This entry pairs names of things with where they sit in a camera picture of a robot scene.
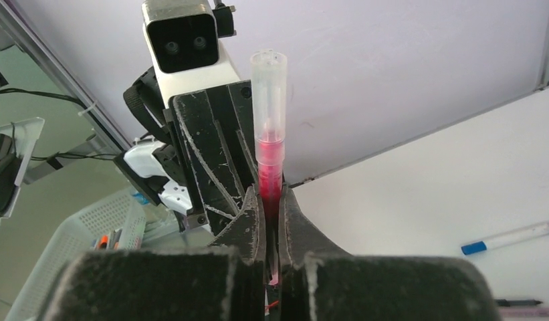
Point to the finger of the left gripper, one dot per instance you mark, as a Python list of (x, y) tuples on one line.
[(231, 106), (217, 181)]

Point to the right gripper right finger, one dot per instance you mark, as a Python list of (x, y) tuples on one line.
[(321, 281)]

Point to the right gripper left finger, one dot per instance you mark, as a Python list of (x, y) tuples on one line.
[(224, 280)]

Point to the red gel pen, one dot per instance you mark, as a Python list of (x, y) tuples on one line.
[(270, 154)]

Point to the clear pen cap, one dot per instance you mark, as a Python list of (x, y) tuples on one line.
[(269, 77)]

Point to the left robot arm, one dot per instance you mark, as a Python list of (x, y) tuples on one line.
[(159, 165)]

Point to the black gel pen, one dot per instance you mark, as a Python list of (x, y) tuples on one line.
[(505, 303)]

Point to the pink gel pen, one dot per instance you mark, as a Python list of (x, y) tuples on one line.
[(534, 312)]

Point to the white mesh basket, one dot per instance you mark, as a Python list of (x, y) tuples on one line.
[(123, 211)]

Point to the blue capped white marker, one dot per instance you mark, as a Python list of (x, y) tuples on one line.
[(504, 239)]

